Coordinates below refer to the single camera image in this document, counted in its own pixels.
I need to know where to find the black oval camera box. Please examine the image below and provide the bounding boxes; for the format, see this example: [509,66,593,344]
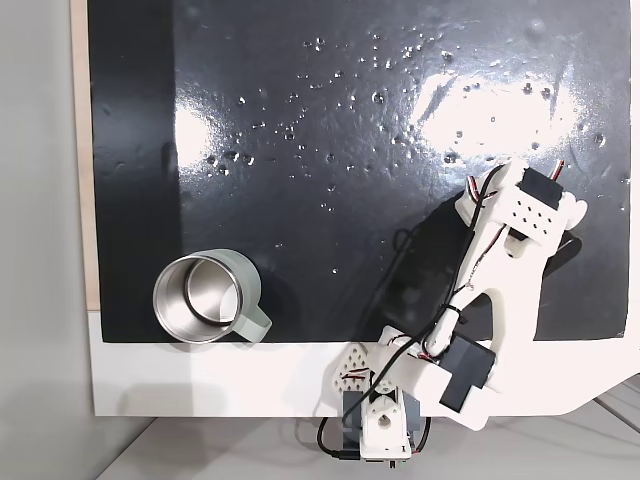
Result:
[544,235,584,277]

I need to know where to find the steel mug pale green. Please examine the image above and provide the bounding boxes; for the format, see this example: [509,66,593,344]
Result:
[152,248,274,346]

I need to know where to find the glossy black table mat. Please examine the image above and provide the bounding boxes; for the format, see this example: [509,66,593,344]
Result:
[87,0,632,345]

